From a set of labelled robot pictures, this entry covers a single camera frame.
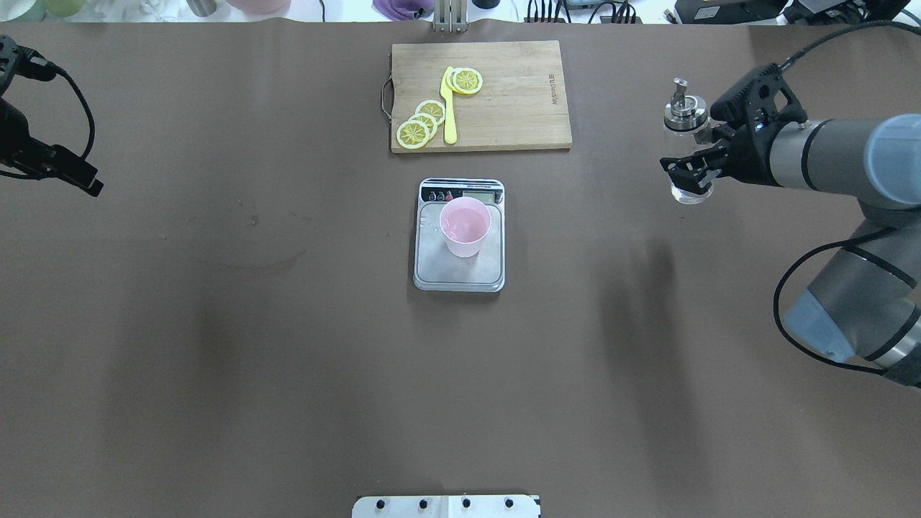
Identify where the lemon slice middle stack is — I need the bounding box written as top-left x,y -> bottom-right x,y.
408,112 -> 440,139

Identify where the lemon slice lower stack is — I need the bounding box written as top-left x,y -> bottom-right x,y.
395,120 -> 430,150

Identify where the purple cloth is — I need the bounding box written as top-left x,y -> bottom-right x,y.
372,0 -> 435,21

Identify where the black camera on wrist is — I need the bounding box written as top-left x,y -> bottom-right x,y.
710,63 -> 808,130

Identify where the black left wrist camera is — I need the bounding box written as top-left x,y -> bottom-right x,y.
1,34 -> 58,96

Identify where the silver digital kitchen scale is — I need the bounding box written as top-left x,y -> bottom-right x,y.
412,177 -> 506,293

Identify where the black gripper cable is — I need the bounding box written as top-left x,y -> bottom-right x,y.
0,68 -> 96,179
773,20 -> 921,375

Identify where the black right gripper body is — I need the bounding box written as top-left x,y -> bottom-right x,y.
714,122 -> 781,187

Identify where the lemon slice near knife tip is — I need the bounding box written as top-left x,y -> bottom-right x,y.
448,68 -> 484,96

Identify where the yellow toy knife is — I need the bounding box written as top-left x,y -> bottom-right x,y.
440,66 -> 458,145

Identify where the aluminium frame post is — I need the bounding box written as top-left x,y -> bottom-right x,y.
433,0 -> 469,34

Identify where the white mounting plate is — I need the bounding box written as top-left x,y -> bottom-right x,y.
351,494 -> 543,517

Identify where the lemon slice upper stack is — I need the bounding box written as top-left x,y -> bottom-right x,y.
415,99 -> 446,125

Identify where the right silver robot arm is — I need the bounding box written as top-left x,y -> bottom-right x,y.
661,114 -> 919,389

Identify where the pink plastic cup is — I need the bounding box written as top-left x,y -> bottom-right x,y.
440,196 -> 492,258

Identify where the wooden cutting board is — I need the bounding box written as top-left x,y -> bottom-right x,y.
389,40 -> 573,154

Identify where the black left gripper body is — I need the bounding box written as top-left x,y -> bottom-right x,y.
1,99 -> 57,179

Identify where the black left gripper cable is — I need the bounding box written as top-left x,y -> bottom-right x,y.
0,68 -> 96,179

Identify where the lemon slice stack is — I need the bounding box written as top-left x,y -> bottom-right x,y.
415,99 -> 446,125
395,120 -> 430,150
408,112 -> 440,139

